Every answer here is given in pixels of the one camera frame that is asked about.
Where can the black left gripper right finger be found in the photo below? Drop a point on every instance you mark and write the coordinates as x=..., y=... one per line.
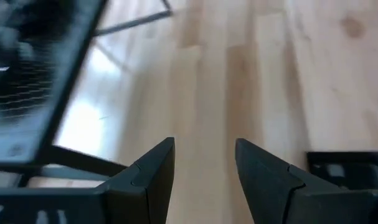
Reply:
x=269, y=196

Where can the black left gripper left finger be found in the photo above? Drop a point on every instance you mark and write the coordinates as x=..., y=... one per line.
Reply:
x=145, y=196

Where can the square black tray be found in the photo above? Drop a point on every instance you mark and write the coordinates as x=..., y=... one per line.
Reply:
x=347, y=169

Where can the black perforated metal shelf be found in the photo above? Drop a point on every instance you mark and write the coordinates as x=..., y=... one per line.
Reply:
x=36, y=133

